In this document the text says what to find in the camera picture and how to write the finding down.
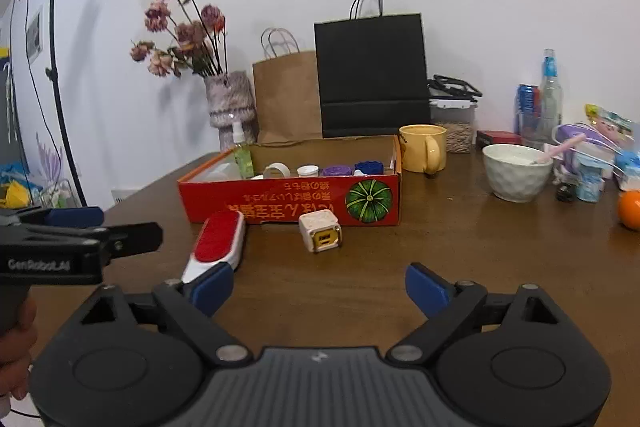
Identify colourful snack packet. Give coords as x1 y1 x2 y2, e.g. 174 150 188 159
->
585 103 636 136

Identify white bowl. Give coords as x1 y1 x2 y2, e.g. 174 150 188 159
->
482 144 555 203

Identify black paper bag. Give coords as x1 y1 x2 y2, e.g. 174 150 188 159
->
314 0 431 139

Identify dried pink flowers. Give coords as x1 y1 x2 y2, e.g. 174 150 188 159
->
130 0 229 79

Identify small red box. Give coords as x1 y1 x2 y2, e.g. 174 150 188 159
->
476 130 524 150

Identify person's left hand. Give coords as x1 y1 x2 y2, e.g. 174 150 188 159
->
0 297 39 404

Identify clear cotton swab container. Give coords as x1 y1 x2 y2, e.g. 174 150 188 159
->
204 162 246 182

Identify orange fruit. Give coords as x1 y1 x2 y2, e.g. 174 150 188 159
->
616 190 640 231

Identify red lint brush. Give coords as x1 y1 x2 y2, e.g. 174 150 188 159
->
181 210 247 285

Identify knitted pink vase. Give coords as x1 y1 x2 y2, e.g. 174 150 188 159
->
205 71 259 153

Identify green spray bottle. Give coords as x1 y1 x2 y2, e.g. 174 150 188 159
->
230 122 255 180

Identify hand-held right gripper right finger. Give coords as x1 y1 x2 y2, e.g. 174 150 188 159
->
387 263 560 365

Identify yellow mug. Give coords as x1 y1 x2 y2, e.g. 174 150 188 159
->
398 124 448 174

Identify brown paper bag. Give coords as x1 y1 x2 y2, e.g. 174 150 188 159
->
252 28 324 146

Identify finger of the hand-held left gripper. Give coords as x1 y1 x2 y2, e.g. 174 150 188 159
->
20 222 164 259
0 206 105 230

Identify black light stand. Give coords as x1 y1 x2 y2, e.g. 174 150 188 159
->
4 0 89 208

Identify clear glass bottle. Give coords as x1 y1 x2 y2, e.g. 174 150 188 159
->
537 49 565 144

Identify red cardboard box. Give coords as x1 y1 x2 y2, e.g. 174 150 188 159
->
177 135 403 228

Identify black folding rack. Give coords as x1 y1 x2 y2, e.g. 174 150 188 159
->
427 74 484 101

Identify purple bag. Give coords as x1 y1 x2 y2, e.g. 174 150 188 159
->
552 123 627 178

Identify pink spoon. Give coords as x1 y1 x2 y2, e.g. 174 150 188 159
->
532 133 586 166

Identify blue drink can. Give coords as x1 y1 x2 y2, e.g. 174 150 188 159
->
515 84 542 146

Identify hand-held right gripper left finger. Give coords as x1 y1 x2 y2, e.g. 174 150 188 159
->
80 263 252 368

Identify clear seed container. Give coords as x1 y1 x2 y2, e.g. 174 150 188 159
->
429 99 479 154

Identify small wall picture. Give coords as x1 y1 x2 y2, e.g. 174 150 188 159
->
25 7 46 58

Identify cream cube toy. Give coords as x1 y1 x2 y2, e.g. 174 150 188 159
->
298 212 344 255

